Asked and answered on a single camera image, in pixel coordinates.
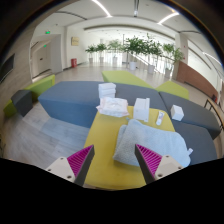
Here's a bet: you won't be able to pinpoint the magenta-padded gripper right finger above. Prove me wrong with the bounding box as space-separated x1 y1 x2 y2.
134 143 185 185

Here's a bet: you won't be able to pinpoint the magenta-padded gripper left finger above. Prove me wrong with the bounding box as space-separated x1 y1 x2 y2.
45 144 96 187

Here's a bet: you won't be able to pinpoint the light blue-grey towel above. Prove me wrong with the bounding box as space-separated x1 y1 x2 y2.
112 118 194 168

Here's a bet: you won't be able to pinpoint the white squeeze tube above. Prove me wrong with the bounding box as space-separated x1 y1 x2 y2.
155 110 166 127

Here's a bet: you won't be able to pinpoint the white upright paper box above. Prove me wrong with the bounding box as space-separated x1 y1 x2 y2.
133 97 151 123

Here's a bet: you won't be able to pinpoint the white cube box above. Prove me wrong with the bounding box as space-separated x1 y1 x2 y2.
170 104 185 122

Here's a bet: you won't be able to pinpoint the long blue-grey sofa block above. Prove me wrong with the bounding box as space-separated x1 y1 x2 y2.
37 80 168 129

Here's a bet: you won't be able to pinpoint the white plastic-wrapped package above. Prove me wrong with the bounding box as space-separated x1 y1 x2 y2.
95 96 130 118

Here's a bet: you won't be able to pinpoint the stack of white folded cloths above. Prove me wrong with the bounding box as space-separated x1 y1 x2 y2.
97 82 117 100

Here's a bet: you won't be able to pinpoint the green sofa block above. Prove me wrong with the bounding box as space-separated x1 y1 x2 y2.
101 69 155 90
155 80 190 101

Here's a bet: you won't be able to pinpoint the wooden bench with black legs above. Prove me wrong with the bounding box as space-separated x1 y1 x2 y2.
203 98 224 131

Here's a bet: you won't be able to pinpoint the dark grey cube seat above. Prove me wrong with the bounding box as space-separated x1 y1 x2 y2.
10 89 34 118

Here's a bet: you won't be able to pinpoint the green bench seat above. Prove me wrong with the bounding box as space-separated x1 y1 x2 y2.
3 74 56 118

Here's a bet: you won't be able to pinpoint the row of potted plants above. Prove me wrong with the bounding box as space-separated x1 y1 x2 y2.
84 34 185 79

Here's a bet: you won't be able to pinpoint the ceiling light strips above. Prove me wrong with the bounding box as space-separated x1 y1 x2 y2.
91 0 223 67

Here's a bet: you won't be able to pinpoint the framed wall picture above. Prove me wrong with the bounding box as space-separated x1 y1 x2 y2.
70 36 80 47

